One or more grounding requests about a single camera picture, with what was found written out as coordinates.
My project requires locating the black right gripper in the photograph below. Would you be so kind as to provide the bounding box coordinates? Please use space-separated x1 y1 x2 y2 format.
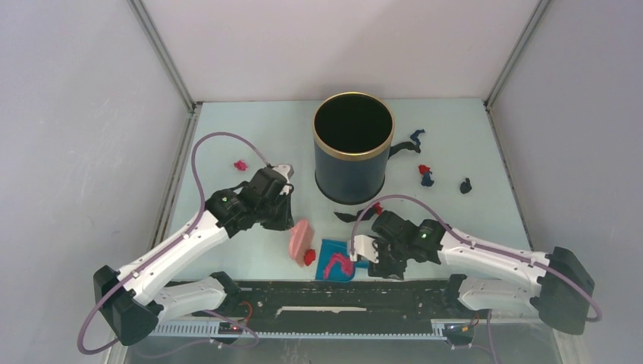
367 235 409 282

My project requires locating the pink hand brush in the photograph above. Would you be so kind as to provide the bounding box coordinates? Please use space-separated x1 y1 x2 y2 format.
288 219 315 267

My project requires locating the blue dustpan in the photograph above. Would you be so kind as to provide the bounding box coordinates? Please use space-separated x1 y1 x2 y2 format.
315 239 369 283

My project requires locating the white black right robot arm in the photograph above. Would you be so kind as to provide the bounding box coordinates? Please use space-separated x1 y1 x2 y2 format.
351 211 595 335

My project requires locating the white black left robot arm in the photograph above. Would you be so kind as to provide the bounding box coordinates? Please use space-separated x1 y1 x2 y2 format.
93 165 294 346

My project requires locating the red scrap near bin base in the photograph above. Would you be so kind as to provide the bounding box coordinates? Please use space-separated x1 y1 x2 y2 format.
372 202 384 215

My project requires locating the black paper scrap far left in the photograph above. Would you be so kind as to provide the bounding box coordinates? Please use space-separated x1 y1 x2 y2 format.
334 207 377 223

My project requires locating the small pink paper scrap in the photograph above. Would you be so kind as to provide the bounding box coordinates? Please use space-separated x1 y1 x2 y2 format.
234 160 248 171

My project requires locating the dark blue paper scrap right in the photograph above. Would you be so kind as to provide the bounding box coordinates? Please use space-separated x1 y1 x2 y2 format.
421 172 434 187

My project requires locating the red paper scrap centre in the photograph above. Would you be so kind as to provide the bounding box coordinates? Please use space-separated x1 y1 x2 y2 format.
303 249 317 266

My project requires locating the black paper scrap right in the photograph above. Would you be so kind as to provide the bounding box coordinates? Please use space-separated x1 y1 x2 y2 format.
460 177 472 194

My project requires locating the black paper scrap by bin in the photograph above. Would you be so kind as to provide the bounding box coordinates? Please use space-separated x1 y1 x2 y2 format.
388 141 421 158

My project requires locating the small electronics board right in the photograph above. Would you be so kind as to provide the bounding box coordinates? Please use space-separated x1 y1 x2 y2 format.
444 325 475 334

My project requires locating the small electronics board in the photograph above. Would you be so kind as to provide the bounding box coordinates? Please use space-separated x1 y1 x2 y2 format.
218 322 243 335
444 325 475 334

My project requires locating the blue paper scrap far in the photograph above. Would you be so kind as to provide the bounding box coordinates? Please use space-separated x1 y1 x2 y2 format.
409 129 425 146

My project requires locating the dark blue gold-rimmed bin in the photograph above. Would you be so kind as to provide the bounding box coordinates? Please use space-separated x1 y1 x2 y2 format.
312 92 395 206

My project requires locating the small electronics board left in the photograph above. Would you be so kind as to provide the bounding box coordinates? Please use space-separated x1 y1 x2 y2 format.
218 322 243 335

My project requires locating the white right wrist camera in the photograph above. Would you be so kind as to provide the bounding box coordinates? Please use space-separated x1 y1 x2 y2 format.
348 235 379 264

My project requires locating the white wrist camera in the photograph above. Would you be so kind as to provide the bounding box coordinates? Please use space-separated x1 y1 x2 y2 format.
348 235 379 264
271 164 294 196

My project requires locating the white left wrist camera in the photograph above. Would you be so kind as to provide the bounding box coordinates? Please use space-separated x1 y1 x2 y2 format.
271 164 294 196

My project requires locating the black mounting base plate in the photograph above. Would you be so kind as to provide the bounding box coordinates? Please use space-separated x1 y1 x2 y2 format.
171 279 492 334

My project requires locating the grey slotted cable duct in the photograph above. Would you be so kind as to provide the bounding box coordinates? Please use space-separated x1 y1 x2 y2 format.
150 321 448 341

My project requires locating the left aluminium frame post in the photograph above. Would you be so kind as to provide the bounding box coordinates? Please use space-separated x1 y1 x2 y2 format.
127 0 196 113

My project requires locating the aluminium frame post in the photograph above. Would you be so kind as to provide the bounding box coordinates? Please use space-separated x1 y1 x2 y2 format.
127 0 196 113
485 0 554 112

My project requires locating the right aluminium frame post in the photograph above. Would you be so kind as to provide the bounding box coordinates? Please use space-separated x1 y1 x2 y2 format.
485 0 554 112

